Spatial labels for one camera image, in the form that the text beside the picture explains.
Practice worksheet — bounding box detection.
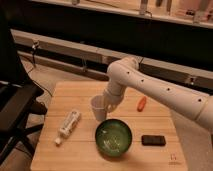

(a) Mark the black cable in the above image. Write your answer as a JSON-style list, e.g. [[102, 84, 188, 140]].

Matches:
[[19, 46, 54, 98]]

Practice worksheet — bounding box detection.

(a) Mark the black office chair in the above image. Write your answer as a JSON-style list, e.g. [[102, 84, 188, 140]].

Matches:
[[0, 8, 47, 165]]

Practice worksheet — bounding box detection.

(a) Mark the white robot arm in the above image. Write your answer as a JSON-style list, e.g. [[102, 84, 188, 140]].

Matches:
[[103, 57, 213, 133]]

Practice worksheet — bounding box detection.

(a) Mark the black phone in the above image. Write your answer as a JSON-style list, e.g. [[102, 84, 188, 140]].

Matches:
[[141, 135, 166, 146]]

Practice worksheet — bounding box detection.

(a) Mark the white plastic bottle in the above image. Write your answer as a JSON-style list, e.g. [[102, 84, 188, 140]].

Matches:
[[55, 110, 81, 146]]

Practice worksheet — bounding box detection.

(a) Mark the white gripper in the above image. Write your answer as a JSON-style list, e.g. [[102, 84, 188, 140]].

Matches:
[[103, 90, 123, 113]]

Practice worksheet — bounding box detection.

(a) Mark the orange carrot toy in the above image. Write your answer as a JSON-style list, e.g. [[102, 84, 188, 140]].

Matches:
[[137, 96, 147, 112]]

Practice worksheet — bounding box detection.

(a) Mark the green ceramic bowl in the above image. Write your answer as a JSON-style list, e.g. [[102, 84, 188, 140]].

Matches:
[[95, 119, 132, 157]]

